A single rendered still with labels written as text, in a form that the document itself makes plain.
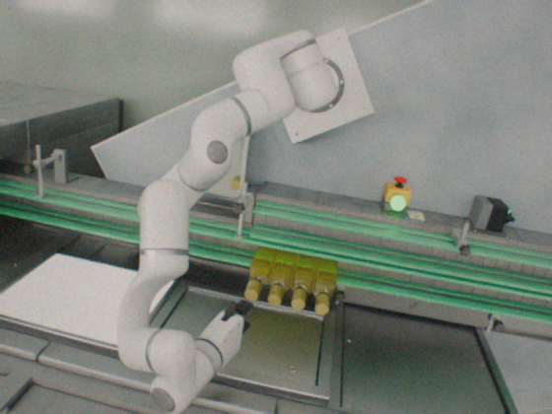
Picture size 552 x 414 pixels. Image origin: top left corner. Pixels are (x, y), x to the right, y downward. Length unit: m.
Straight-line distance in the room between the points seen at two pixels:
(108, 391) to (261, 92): 0.71
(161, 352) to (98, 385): 0.33
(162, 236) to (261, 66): 0.38
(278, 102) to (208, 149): 0.19
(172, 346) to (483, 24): 1.11
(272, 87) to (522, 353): 1.31
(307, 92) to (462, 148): 0.60
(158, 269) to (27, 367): 0.49
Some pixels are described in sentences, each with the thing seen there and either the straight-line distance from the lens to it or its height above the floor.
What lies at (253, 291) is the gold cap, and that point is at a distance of 1.05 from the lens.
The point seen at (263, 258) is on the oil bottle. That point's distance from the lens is 1.16.
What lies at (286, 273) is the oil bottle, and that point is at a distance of 1.11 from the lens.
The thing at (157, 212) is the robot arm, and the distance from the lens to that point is 0.74.
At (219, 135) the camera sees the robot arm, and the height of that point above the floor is 1.31.
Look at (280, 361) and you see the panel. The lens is 1.07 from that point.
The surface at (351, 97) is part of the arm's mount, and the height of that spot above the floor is 0.81.
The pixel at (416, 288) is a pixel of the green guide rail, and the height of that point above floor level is 0.91.
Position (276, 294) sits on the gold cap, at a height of 1.16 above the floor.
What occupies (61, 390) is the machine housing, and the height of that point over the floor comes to 1.43.
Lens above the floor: 2.03
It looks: 67 degrees down
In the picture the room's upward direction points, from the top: 156 degrees counter-clockwise
